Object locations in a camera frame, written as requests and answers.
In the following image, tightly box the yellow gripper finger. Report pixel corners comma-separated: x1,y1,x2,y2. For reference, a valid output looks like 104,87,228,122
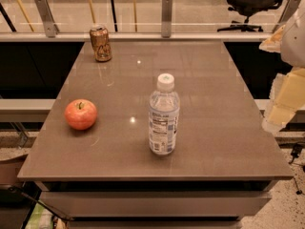
262,68,305,132
259,26,285,53

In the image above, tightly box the red apple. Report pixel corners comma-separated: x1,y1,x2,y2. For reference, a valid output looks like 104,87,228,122
64,99,97,131

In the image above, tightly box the yellow pole behind can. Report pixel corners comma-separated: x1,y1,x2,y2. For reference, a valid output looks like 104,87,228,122
88,0,96,24

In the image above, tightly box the left metal railing bracket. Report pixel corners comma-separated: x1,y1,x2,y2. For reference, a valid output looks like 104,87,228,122
34,0,59,38

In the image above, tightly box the yellow pole middle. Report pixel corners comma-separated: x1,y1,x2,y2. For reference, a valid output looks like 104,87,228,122
132,0,138,32

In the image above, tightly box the yellow pole far left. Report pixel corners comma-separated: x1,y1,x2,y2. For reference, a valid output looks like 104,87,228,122
16,0,34,32

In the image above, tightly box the black pole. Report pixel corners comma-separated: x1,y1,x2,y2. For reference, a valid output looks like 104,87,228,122
111,0,118,32

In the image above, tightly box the right metal railing bracket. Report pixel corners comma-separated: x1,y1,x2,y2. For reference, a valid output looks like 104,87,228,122
273,0,301,31

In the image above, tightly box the middle metal railing bracket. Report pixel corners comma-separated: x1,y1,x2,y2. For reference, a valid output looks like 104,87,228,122
161,0,173,38

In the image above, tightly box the grey table drawer front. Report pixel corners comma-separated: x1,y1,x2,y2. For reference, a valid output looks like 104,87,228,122
41,191,271,218

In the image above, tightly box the metal railing bracket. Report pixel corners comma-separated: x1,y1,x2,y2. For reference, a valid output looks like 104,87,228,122
273,0,301,31
161,0,173,38
34,0,59,38

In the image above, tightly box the orange soda can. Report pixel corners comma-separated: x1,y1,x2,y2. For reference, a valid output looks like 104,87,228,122
90,24,112,62

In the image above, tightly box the clear plastic water bottle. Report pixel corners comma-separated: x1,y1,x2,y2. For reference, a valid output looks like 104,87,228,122
149,73,180,156

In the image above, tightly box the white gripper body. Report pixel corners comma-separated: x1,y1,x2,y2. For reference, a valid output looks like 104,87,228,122
280,8,305,68

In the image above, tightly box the black office chair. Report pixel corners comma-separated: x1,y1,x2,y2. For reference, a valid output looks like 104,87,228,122
218,0,283,32

